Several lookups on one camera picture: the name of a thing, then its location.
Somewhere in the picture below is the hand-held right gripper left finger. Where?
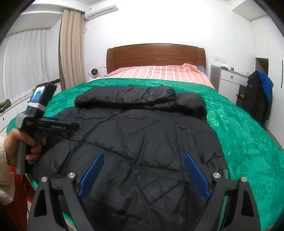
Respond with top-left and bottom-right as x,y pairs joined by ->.
27,152 -> 105,231

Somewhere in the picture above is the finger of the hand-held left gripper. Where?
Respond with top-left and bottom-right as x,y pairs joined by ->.
67,122 -> 80,133

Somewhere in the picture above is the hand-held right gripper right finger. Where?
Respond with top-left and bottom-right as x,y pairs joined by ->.
184,152 -> 259,231

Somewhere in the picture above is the black puffer jacket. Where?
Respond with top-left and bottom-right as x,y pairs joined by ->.
31,85 -> 229,231

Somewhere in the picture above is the person's left forearm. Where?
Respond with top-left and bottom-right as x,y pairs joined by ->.
0,136 -> 15,206

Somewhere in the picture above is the person's left hand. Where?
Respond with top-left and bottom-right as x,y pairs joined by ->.
6,128 -> 46,166

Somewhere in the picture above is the white low window cabinet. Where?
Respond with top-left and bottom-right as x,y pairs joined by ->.
0,84 -> 62,135

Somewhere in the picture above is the striped rolled cloth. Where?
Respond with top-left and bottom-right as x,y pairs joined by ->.
0,100 -> 11,114

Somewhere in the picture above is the green plush blanket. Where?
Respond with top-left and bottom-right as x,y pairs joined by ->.
7,78 -> 284,231

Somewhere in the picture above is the white round fan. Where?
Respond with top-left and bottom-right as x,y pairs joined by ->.
87,68 -> 100,79

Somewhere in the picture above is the white sheer curtain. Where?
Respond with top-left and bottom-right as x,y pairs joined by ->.
0,28 -> 61,105

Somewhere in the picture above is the beige curtain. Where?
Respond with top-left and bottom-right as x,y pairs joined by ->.
59,9 -> 86,90

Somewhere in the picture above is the orange red cloth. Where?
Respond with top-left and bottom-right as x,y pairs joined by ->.
8,164 -> 28,231

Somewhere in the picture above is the wooden chair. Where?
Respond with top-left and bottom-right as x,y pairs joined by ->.
236,93 -> 247,107

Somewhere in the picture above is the dark jacket on chair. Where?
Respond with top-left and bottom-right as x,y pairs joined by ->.
245,71 -> 271,125

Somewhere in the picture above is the white desk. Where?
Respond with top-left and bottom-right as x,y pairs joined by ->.
210,64 -> 249,105

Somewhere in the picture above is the pink striped bedsheet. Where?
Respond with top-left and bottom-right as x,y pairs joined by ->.
104,63 -> 214,89

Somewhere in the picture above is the wooden headboard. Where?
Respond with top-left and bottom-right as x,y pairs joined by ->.
106,43 -> 206,75

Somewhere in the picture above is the blue garment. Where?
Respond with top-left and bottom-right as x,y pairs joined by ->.
255,71 -> 274,103

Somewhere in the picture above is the white air conditioner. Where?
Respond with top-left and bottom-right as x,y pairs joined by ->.
85,5 -> 119,21

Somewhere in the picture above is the white wardrobe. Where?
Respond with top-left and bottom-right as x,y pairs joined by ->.
232,0 -> 284,134

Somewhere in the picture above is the black cable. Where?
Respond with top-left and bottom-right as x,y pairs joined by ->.
21,173 -> 30,215

